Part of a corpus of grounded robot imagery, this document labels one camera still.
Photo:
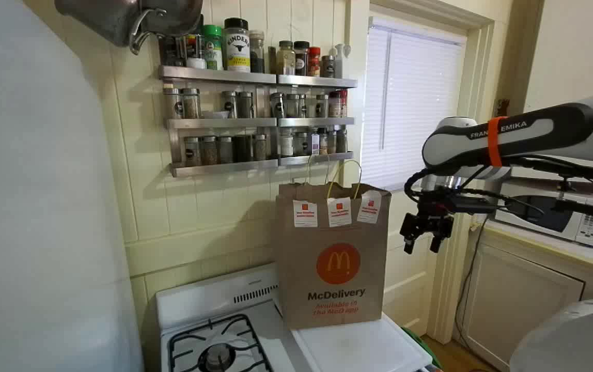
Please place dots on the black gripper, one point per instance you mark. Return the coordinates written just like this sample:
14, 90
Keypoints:
433, 215

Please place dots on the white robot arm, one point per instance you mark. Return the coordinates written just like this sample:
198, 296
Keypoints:
551, 140

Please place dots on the brown McDelivery paper bag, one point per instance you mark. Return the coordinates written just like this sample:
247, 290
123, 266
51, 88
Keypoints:
331, 254

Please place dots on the white tray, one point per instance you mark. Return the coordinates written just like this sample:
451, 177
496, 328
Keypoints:
375, 346

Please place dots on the white gas stove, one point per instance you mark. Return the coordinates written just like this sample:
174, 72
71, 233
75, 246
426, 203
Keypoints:
251, 292

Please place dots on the black stove burner grate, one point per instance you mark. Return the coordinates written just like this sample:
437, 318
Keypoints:
218, 346

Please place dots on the white cabinet under microwave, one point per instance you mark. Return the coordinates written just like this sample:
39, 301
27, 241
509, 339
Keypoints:
514, 283

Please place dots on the white window blind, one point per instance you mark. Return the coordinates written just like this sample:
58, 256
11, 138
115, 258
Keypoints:
412, 83

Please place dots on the white microwave oven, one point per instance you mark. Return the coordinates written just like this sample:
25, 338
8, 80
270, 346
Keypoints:
549, 207

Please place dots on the red lid spice jar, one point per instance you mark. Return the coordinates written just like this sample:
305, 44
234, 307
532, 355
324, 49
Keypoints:
315, 61

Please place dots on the large black lid spice jar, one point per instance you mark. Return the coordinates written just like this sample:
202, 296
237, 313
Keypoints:
236, 47

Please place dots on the green lid spice jar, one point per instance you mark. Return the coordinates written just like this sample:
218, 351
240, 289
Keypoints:
213, 54

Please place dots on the hanging steel pot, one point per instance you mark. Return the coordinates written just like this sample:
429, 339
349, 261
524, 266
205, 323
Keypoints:
127, 24

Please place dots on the white refrigerator side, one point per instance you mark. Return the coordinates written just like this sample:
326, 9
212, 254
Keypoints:
65, 289

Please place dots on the steel wall spice rack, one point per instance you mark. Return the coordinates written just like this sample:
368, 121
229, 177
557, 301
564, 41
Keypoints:
221, 121

